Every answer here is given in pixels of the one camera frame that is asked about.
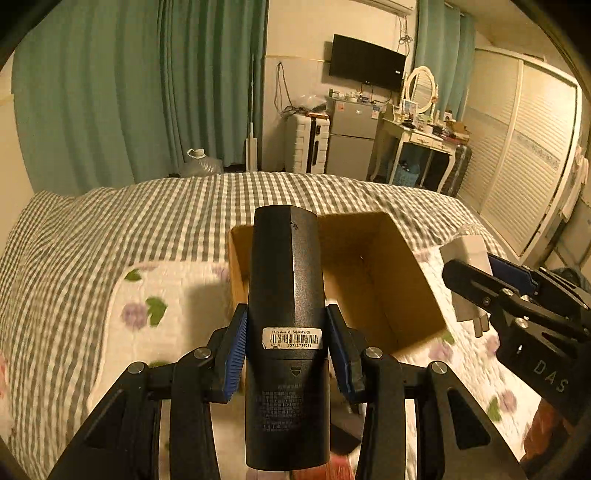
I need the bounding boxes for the black cylindrical device with label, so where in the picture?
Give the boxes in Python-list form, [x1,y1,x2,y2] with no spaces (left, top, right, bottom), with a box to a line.
[245,205,329,472]

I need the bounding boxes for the grey white checkered bedsheet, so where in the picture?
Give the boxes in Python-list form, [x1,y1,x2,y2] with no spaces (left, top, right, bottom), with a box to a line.
[1,172,503,479]

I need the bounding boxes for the dark suitcase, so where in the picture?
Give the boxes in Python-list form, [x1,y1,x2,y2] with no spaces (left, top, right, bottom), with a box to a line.
[442,145,472,197]

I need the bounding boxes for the brown cardboard box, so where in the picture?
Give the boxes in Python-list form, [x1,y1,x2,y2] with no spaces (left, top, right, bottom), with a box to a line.
[228,212,446,355]

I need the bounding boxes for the white floral quilted blanket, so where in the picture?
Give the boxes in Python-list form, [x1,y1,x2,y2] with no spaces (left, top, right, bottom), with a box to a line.
[87,247,540,458]

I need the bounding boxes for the blue basket under table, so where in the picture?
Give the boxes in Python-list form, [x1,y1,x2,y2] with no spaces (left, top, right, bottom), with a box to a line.
[394,160,421,187]

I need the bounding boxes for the white louvered wardrobe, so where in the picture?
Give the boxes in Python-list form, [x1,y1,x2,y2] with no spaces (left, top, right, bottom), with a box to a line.
[459,47,583,266]

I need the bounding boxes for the white dressing table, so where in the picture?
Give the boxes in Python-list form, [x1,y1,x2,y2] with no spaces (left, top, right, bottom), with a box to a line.
[368,117,463,194]

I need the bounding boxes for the silver mini fridge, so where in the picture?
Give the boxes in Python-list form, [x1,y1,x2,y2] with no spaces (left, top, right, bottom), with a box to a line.
[325,98,381,181]

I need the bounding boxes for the oval white vanity mirror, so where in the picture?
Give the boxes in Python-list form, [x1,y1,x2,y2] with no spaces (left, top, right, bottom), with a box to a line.
[403,66,439,113]

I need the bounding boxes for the white suitcase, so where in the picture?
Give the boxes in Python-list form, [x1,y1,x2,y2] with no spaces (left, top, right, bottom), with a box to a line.
[284,114,329,174]

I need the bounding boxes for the green curtain right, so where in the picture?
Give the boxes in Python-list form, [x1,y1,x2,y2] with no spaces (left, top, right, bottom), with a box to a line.
[414,0,476,120]

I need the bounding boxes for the green curtain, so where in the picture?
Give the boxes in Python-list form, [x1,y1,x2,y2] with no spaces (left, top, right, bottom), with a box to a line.
[414,0,476,120]
[12,1,267,195]

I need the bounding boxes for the white flat mop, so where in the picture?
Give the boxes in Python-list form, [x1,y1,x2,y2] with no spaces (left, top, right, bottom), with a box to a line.
[245,56,259,172]

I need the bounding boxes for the clear water jug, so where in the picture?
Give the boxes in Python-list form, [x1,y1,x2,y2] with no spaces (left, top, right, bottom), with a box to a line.
[179,148,223,178]

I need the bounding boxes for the white air conditioner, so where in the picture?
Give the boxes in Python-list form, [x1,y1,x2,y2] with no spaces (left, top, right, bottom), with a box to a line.
[359,0,417,17]

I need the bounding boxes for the green curtain left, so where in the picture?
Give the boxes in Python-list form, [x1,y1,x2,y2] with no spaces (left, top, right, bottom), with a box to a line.
[12,1,267,195]

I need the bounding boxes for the black wall television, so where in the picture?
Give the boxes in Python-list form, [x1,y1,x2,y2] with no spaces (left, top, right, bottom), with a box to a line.
[329,34,407,93]

